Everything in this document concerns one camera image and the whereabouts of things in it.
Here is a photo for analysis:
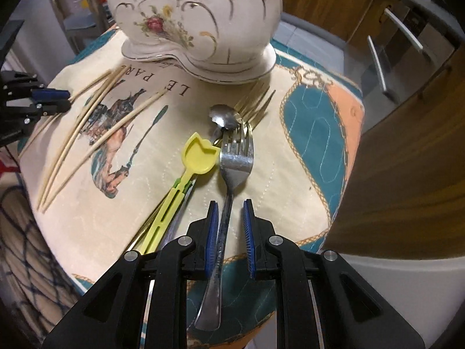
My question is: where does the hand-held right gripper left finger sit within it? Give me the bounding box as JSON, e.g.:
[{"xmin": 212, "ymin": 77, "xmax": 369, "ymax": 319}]
[{"xmin": 43, "ymin": 201, "xmax": 220, "ymax": 349}]

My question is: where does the floral ceramic utensil holder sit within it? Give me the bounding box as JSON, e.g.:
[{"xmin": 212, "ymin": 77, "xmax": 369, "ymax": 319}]
[{"xmin": 105, "ymin": 0, "xmax": 284, "ymax": 85}]

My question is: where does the wooden chopstick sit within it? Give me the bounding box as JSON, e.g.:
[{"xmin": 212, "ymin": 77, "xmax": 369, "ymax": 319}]
[
  {"xmin": 86, "ymin": 92, "xmax": 162, "ymax": 147},
  {"xmin": 18, "ymin": 69, "xmax": 115, "ymax": 155},
  {"xmin": 43, "ymin": 71, "xmax": 126, "ymax": 200},
  {"xmin": 36, "ymin": 66, "xmax": 128, "ymax": 211},
  {"xmin": 41, "ymin": 91, "xmax": 169, "ymax": 213}
]

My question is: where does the silver fork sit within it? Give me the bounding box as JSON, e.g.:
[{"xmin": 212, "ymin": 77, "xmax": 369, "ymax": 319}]
[{"xmin": 194, "ymin": 125, "xmax": 255, "ymax": 332}]

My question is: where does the metal cabinet handle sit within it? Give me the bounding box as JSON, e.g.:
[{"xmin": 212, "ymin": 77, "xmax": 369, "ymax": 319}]
[
  {"xmin": 367, "ymin": 35, "xmax": 389, "ymax": 92},
  {"xmin": 384, "ymin": 8, "xmax": 424, "ymax": 56}
]

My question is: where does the printed quilted table mat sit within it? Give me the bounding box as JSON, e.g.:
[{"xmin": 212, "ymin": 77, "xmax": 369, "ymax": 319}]
[{"xmin": 18, "ymin": 25, "xmax": 366, "ymax": 335}]

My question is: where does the silver spoon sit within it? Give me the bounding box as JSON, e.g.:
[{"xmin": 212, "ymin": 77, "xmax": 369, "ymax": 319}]
[{"xmin": 160, "ymin": 104, "xmax": 243, "ymax": 251}]

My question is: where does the patterned clothing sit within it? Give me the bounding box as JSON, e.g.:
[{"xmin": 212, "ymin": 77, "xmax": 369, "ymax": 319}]
[{"xmin": 0, "ymin": 174, "xmax": 82, "ymax": 335}]

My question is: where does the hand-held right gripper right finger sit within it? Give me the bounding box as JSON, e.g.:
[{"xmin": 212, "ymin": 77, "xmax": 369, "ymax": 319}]
[{"xmin": 243, "ymin": 199, "xmax": 425, "ymax": 349}]

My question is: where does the wooden cabinet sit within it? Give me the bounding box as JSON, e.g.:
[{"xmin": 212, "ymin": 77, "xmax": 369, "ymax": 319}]
[{"xmin": 279, "ymin": 0, "xmax": 402, "ymax": 46}]

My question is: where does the yellow plastic flower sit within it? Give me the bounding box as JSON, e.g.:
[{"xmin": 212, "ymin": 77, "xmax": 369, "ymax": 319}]
[{"xmin": 139, "ymin": 132, "xmax": 221, "ymax": 256}]

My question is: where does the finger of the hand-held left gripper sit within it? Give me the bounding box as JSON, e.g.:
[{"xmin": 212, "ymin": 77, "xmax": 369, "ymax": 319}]
[
  {"xmin": 0, "ymin": 99, "xmax": 72, "ymax": 125},
  {"xmin": 0, "ymin": 72, "xmax": 70, "ymax": 102}
]

